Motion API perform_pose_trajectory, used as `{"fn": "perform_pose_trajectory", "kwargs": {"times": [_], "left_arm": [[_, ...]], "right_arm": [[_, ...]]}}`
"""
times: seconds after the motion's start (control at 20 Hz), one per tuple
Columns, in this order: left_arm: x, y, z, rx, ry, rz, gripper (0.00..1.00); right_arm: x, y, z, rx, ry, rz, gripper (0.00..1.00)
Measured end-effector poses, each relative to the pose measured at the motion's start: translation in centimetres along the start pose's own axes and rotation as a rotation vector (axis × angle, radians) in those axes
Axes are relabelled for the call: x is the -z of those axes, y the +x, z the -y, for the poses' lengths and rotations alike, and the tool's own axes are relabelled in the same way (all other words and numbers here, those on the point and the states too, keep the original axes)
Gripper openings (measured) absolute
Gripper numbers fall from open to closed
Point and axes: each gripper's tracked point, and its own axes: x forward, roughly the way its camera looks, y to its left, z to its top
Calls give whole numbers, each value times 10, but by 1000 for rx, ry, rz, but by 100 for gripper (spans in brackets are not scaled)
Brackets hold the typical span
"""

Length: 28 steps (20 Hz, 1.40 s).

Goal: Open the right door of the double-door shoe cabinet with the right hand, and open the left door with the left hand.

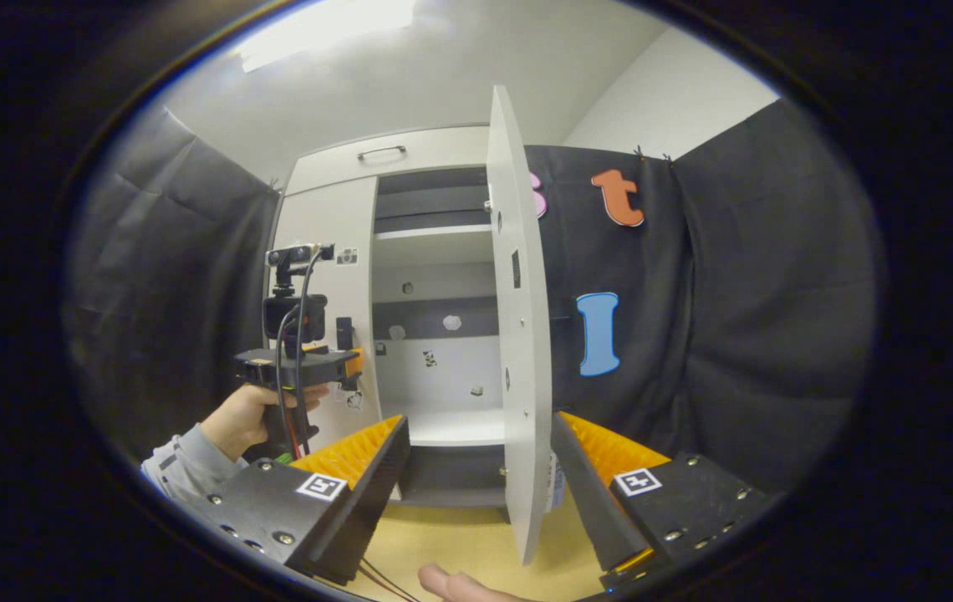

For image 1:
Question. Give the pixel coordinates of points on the grey door with headphone sticker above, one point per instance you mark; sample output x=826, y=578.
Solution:
x=518, y=334

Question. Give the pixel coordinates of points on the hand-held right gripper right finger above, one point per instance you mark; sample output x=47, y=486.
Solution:
x=589, y=502

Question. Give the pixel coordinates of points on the black backdrop cloth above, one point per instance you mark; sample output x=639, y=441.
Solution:
x=736, y=293

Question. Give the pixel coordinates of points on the white cabinet shelf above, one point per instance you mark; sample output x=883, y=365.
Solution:
x=435, y=247
x=460, y=428

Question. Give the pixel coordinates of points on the grey double-door shoe cabinet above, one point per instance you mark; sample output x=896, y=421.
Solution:
x=334, y=159

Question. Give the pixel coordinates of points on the white blue printed card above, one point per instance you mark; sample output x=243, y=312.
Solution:
x=558, y=485

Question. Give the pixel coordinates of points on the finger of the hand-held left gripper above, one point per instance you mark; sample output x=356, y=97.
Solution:
x=354, y=364

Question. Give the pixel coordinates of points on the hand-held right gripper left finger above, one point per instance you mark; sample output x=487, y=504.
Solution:
x=372, y=493

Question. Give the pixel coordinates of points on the grey door with camera sticker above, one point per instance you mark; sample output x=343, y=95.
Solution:
x=334, y=217

